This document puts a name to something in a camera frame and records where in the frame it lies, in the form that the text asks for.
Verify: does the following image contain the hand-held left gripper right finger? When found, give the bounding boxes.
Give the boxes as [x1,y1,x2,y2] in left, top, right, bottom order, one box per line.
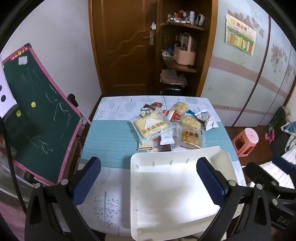
[196,157,271,241]

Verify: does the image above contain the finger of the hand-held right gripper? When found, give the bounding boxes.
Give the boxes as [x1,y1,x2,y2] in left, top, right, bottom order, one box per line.
[245,162,287,200]
[272,155,296,173]

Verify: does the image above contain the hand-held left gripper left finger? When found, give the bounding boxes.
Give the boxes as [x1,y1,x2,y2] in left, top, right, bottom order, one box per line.
[24,156,102,241]

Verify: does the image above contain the white plastic tray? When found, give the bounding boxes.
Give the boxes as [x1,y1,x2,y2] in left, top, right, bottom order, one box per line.
[130,146,243,240]

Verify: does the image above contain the fried snack clear packet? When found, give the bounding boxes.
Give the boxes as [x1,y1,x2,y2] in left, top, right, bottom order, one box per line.
[178,126,206,149]

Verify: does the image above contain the silver white wrapper packet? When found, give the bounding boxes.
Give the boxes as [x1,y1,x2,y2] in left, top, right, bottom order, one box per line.
[194,111,218,131]

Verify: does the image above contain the clear packet of yellow puffs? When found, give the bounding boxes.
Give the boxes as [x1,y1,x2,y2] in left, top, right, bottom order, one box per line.
[170,102,189,115]
[179,115,201,130]

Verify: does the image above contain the tan wafer packet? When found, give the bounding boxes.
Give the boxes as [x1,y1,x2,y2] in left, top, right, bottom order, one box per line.
[138,141,154,151]

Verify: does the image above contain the large yellow cake packet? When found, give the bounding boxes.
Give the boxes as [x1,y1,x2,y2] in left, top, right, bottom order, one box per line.
[130,109,177,143]

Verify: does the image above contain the striped bed sheet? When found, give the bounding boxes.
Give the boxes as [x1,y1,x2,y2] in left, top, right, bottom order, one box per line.
[259,151,296,190]

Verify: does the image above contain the blue white cloth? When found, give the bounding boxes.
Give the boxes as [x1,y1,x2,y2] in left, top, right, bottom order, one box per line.
[281,122,296,153]

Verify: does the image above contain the pink plastic stool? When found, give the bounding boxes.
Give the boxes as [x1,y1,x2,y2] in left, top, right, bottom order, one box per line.
[232,128,259,158]

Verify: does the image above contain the teal table mat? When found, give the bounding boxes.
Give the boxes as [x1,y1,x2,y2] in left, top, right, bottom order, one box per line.
[80,119,238,168]

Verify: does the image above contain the green box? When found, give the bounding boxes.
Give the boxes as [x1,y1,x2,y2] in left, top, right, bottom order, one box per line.
[268,107,286,131]

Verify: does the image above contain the small white snack packet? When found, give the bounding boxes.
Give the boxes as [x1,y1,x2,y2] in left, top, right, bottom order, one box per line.
[161,134,175,145]

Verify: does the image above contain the red white snack packet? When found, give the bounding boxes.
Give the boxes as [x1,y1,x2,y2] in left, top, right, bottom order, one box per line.
[163,110,183,122]

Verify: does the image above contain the black easel knob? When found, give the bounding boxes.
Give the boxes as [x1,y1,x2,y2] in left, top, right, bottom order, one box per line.
[67,93,79,107]

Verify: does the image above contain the floral wardrobe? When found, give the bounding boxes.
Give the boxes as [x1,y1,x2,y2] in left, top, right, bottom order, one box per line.
[201,0,296,128]

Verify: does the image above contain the red brown candy wrapper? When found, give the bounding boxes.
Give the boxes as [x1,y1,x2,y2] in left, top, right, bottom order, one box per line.
[141,102,163,111]

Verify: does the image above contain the folded pink cloths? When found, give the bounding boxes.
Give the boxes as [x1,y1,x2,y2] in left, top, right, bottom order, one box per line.
[160,69,188,87]

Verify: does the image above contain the white perforated panel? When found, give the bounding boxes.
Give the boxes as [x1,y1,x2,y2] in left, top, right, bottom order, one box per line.
[0,65,18,117]

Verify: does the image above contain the pink basket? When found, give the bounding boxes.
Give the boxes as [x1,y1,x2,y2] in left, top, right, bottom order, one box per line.
[173,34,197,66]

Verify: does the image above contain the wooden corner shelf unit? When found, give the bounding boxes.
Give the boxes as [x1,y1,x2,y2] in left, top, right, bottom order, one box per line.
[155,0,218,96]

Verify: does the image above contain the brown wooden door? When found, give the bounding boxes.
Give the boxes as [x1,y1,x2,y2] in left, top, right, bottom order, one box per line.
[89,0,162,95]

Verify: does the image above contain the row of small bottles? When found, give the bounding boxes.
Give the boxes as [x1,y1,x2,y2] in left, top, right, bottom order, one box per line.
[168,10,206,26]

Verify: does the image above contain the green chalkboard with pink frame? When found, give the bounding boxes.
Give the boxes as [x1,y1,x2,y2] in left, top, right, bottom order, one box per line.
[1,43,85,186]

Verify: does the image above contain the black cable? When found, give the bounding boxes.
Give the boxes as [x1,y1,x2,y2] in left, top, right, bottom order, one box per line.
[0,117,27,215]

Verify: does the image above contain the wall poster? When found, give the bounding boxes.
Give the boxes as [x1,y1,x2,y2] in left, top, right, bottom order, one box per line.
[225,10,257,56]

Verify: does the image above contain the metal door handle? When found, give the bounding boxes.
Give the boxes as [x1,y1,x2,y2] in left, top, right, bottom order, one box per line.
[143,31,155,45]

